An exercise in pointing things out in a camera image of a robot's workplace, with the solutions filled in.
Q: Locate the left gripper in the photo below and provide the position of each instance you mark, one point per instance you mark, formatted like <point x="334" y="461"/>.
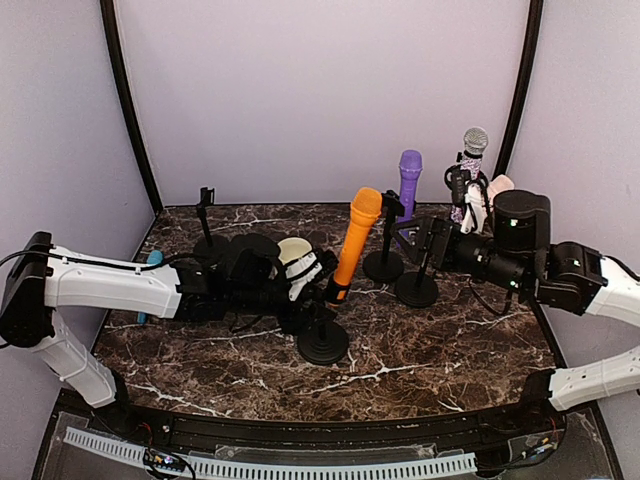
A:
<point x="303" y="320"/>

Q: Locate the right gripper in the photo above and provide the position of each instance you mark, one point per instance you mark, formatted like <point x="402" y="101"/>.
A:
<point x="446" y="229"/>

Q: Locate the black stand of orange microphone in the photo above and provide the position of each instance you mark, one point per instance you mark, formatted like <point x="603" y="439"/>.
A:
<point x="323" y="344"/>

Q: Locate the orange toy microphone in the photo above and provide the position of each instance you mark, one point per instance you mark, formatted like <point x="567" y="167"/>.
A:
<point x="365" y="210"/>

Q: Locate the black stand of blue microphone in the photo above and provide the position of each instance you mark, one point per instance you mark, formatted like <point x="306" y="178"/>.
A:
<point x="210" y="247"/>

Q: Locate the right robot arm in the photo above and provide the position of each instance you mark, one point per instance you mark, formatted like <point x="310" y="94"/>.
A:
<point x="520" y="257"/>

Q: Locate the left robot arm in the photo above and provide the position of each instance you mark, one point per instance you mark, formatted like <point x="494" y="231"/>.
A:
<point x="245" y="275"/>

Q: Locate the black stand of purple microphone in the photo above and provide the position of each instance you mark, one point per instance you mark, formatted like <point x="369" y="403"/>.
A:
<point x="385" y="266"/>

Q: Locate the black stand of pink microphone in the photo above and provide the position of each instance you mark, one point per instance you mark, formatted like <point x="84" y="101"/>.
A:
<point x="417" y="289"/>

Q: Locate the purple toy microphone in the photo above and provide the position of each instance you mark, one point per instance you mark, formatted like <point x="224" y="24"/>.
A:
<point x="410" y="168"/>

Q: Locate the pale pink toy microphone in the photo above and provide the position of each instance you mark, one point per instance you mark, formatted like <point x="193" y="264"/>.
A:
<point x="501" y="183"/>

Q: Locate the silver glitter microphone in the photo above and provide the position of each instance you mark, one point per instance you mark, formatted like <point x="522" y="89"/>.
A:
<point x="475" y="141"/>

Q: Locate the cream ceramic mug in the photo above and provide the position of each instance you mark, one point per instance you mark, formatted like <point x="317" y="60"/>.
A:
<point x="294" y="253"/>

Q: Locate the black shock mount tripod stand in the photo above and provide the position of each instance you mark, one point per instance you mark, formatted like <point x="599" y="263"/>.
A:
<point x="458" y="179"/>

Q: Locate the white slotted cable duct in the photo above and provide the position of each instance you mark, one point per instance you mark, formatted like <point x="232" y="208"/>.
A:
<point x="163" y="464"/>

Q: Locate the black front rail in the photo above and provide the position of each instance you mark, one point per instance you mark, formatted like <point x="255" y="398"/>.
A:
<point x="483" y="430"/>

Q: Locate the right black corner post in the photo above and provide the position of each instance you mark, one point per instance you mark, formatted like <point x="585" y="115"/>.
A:
<point x="521" y="88"/>

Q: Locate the black corner post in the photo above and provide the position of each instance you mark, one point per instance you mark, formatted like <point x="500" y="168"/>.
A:
<point x="128" y="109"/>
<point x="521" y="88"/>

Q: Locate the left black corner post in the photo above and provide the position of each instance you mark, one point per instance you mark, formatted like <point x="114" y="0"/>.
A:
<point x="128" y="109"/>

